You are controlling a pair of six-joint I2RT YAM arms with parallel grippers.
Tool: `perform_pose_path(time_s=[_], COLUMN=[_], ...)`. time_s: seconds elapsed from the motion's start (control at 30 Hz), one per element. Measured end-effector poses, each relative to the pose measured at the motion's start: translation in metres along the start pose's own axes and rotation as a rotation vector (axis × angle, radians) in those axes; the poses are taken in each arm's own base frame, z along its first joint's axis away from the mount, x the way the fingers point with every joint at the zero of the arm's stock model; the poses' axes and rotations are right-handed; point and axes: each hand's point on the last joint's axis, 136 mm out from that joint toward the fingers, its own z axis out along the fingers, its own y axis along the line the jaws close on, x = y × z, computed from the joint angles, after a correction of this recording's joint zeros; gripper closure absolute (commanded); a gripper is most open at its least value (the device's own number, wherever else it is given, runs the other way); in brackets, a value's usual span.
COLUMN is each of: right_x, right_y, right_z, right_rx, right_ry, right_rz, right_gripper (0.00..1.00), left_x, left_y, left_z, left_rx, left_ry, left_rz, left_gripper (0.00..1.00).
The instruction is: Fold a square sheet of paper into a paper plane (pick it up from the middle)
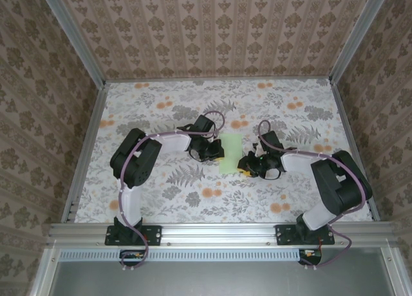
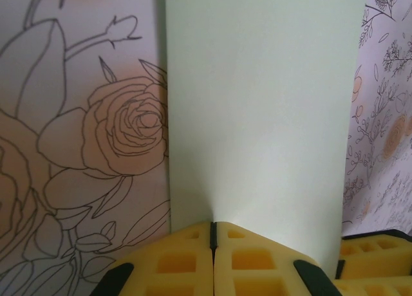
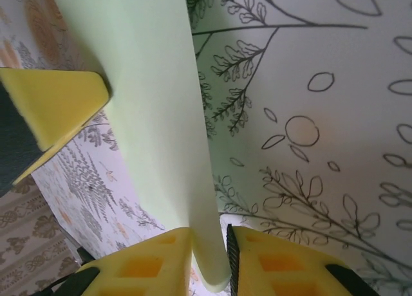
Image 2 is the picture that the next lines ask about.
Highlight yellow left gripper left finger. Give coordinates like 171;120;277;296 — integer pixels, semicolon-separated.
93;221;214;296

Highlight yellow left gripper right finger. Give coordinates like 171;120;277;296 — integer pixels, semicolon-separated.
214;221;339;296

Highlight light green paper sheet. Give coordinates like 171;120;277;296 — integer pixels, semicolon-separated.
164;0;370;272

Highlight floral tablecloth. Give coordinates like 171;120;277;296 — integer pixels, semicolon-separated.
0;0;412;296

